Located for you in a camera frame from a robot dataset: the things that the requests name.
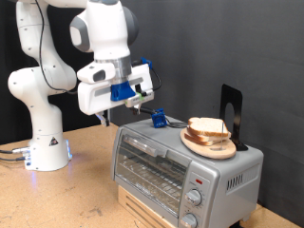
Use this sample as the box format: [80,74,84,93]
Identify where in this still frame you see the base cable with silver connector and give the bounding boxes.
[0,145,31,155]

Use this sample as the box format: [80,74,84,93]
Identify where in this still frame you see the silver oven control knob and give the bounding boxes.
[180,213,199,228]
[184,189,203,207]

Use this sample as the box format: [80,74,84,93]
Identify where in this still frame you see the thin metal rod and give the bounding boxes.
[219,122,225,150]

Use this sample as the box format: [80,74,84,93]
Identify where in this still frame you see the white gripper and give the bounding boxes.
[77,62,155,127]

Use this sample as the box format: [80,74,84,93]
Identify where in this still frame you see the blue metal bracket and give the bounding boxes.
[122,134,168,159]

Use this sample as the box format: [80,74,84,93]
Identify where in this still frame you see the round wooden plate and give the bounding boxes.
[180,126,238,161]

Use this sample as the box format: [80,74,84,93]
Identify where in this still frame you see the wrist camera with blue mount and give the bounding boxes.
[109,80,155,108]

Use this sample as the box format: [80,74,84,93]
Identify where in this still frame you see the silver toaster oven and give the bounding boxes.
[110,115,264,228]

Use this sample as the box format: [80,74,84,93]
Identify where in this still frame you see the black metal bookend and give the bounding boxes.
[218,84,249,152]

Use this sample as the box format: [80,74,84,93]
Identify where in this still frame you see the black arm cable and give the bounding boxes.
[33,0,163,95]

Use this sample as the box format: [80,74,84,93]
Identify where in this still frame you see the white bread slice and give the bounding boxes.
[185,125,233,143]
[183,132,217,147]
[187,116,230,138]

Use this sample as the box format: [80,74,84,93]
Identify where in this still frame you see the wire oven rack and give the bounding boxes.
[118,155,188,213]

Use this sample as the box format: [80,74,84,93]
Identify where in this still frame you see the black base cable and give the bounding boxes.
[0,156,27,162]

